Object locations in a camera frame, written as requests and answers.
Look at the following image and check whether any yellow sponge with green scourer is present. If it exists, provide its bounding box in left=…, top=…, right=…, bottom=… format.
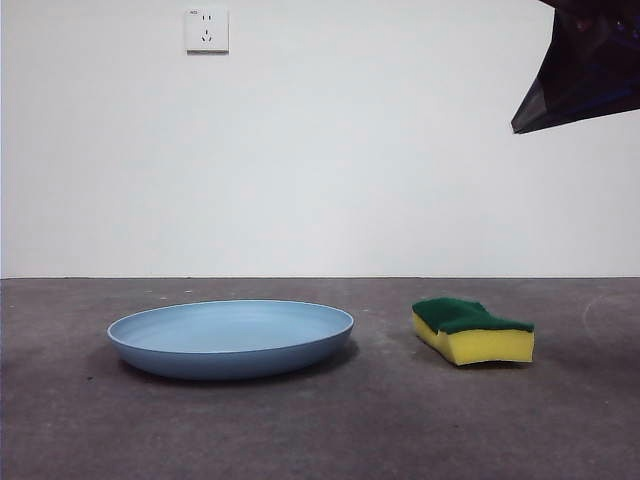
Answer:
left=410, top=296, right=536, bottom=368

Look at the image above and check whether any light blue round plate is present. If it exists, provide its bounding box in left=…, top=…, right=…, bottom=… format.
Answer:
left=105, top=298, right=358, bottom=382

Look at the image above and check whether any white wall socket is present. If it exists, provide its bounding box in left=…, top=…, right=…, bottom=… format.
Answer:
left=185, top=7, right=231, bottom=55

